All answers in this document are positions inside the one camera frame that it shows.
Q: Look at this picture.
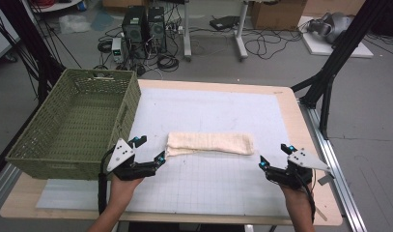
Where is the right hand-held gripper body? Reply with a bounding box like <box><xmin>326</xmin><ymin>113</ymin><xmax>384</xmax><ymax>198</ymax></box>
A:
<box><xmin>265</xmin><ymin>147</ymin><xmax>333</xmax><ymax>190</ymax></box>

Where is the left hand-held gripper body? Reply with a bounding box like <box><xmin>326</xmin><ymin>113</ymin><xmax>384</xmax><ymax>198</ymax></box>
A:
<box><xmin>105</xmin><ymin>137</ymin><xmax>160</xmax><ymax>182</ymax></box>

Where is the green woven basket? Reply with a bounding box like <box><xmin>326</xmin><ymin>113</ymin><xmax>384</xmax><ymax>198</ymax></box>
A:
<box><xmin>5</xmin><ymin>68</ymin><xmax>143</xmax><ymax>181</ymax></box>

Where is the cream towel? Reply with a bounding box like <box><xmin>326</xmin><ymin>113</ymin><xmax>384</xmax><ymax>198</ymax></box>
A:
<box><xmin>164</xmin><ymin>130</ymin><xmax>256</xmax><ymax>159</ymax></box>

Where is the person's right hand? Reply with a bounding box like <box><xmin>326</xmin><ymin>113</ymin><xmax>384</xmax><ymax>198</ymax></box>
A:
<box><xmin>278</xmin><ymin>182</ymin><xmax>315</xmax><ymax>215</ymax></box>

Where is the person's left hand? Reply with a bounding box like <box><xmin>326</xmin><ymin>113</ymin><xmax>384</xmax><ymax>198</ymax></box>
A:
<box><xmin>107</xmin><ymin>174</ymin><xmax>146</xmax><ymax>211</ymax></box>

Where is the wooden table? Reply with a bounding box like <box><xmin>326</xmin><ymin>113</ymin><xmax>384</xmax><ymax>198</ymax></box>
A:
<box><xmin>0</xmin><ymin>78</ymin><xmax>344</xmax><ymax>227</ymax></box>

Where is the white grid mat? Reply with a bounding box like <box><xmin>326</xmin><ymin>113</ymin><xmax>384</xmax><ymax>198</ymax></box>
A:
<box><xmin>35</xmin><ymin>86</ymin><xmax>294</xmax><ymax>218</ymax></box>

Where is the grey power supply unit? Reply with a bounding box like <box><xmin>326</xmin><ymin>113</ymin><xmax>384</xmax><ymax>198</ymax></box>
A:
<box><xmin>110</xmin><ymin>36</ymin><xmax>126</xmax><ymax>65</ymax></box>

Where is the white floor board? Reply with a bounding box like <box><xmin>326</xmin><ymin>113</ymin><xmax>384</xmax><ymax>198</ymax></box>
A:
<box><xmin>297</xmin><ymin>15</ymin><xmax>375</xmax><ymax>59</ymax></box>

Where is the large black computer tower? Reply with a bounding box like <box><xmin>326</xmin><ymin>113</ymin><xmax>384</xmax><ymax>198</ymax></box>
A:
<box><xmin>121</xmin><ymin>5</ymin><xmax>151</xmax><ymax>61</ymax></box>

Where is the small black computer tower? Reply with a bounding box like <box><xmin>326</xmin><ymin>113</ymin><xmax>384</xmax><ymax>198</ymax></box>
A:
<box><xmin>147</xmin><ymin>6</ymin><xmax>168</xmax><ymax>54</ymax></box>

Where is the black metal stand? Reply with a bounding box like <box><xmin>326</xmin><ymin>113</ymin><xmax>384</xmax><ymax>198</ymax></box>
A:
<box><xmin>290</xmin><ymin>0</ymin><xmax>393</xmax><ymax>141</ymax></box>
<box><xmin>0</xmin><ymin>0</ymin><xmax>67</xmax><ymax>104</ymax></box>

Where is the white desk leg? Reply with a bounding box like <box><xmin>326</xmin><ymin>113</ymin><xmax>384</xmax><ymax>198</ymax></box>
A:
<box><xmin>233</xmin><ymin>0</ymin><xmax>250</xmax><ymax>63</ymax></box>
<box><xmin>182</xmin><ymin>0</ymin><xmax>193</xmax><ymax>63</ymax></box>

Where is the grey headset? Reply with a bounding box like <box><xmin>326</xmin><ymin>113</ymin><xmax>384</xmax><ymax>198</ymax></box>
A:
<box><xmin>306</xmin><ymin>12</ymin><xmax>354</xmax><ymax>44</ymax></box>

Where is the clear plastic bag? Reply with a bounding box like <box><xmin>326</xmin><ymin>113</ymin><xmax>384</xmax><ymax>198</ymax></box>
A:
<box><xmin>58</xmin><ymin>14</ymin><xmax>93</xmax><ymax>35</ymax></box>

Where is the cardboard box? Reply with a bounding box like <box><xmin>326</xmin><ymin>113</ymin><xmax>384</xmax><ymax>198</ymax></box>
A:
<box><xmin>249</xmin><ymin>0</ymin><xmax>308</xmax><ymax>32</ymax></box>

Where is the flat black device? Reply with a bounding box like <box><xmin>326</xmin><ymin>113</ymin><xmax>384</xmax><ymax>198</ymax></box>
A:
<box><xmin>209</xmin><ymin>14</ymin><xmax>240</xmax><ymax>32</ymax></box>

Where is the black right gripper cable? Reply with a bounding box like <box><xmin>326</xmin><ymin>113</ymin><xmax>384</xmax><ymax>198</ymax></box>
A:
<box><xmin>295</xmin><ymin>173</ymin><xmax>318</xmax><ymax>225</ymax></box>

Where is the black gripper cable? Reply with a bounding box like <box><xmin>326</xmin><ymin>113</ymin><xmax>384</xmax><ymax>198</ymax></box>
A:
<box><xmin>295</xmin><ymin>173</ymin><xmax>318</xmax><ymax>225</ymax></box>
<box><xmin>98</xmin><ymin>147</ymin><xmax>117</xmax><ymax>216</ymax></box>

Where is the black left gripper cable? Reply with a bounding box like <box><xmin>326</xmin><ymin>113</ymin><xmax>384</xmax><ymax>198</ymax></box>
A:
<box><xmin>98</xmin><ymin>147</ymin><xmax>117</xmax><ymax>216</ymax></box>

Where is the aluminium rail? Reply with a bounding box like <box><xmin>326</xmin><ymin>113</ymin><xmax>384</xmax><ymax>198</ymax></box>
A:
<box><xmin>297</xmin><ymin>99</ymin><xmax>369</xmax><ymax>232</ymax></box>
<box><xmin>0</xmin><ymin>163</ymin><xmax>22</xmax><ymax>212</ymax></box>

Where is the coiled black cable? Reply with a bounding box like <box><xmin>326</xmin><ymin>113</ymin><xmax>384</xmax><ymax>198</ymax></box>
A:
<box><xmin>156</xmin><ymin>53</ymin><xmax>181</xmax><ymax>73</ymax></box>

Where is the tangle of black floor cables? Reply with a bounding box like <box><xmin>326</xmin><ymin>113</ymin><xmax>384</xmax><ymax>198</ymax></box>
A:
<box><xmin>242</xmin><ymin>26</ymin><xmax>305</xmax><ymax>61</ymax></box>

